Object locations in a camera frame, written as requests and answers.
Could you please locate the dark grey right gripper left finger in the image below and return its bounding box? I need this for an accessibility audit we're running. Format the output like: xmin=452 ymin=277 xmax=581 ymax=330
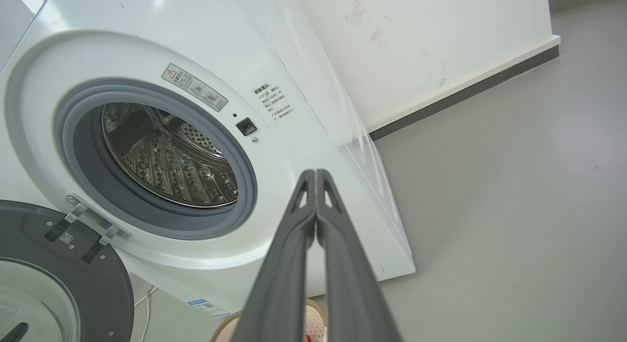
xmin=230 ymin=169 xmax=316 ymax=342

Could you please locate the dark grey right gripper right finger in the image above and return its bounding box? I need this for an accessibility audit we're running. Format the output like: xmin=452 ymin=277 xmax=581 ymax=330
xmin=316 ymin=169 xmax=402 ymax=342

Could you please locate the cream perforated laundry basket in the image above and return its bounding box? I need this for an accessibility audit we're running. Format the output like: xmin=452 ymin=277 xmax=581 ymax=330
xmin=210 ymin=299 xmax=327 ymax=342

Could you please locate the stainless steel washing machine drum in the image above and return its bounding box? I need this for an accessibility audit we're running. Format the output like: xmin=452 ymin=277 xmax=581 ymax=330
xmin=100 ymin=103 xmax=239 ymax=208

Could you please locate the black round washer door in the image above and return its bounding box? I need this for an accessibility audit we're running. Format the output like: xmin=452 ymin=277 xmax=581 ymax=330
xmin=0 ymin=200 xmax=134 ymax=342

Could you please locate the blue energy label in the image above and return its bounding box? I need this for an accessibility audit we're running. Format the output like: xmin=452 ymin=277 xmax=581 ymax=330
xmin=188 ymin=299 xmax=232 ymax=318

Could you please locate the white front-load washing machine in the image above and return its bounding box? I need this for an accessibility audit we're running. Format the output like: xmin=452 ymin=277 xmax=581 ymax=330
xmin=0 ymin=0 xmax=416 ymax=318

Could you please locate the black text label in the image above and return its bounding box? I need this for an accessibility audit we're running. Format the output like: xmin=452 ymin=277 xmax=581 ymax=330
xmin=252 ymin=82 xmax=294 ymax=124

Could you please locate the silver door hinge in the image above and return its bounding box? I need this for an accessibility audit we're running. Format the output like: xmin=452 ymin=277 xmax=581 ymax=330
xmin=44 ymin=194 xmax=132 ymax=264

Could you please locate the grey warning sticker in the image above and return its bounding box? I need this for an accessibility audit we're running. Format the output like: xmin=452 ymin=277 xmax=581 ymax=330
xmin=162 ymin=64 xmax=229 ymax=112

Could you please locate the white and black baseboard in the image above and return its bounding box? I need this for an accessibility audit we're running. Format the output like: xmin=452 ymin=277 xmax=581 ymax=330
xmin=367 ymin=36 xmax=561 ymax=142

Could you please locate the grey rubber door gasket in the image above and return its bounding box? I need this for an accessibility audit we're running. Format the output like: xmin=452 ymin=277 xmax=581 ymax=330
xmin=54 ymin=78 xmax=258 ymax=241

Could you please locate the white power cable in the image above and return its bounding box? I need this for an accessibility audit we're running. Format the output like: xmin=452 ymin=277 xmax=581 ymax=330
xmin=133 ymin=285 xmax=158 ymax=342

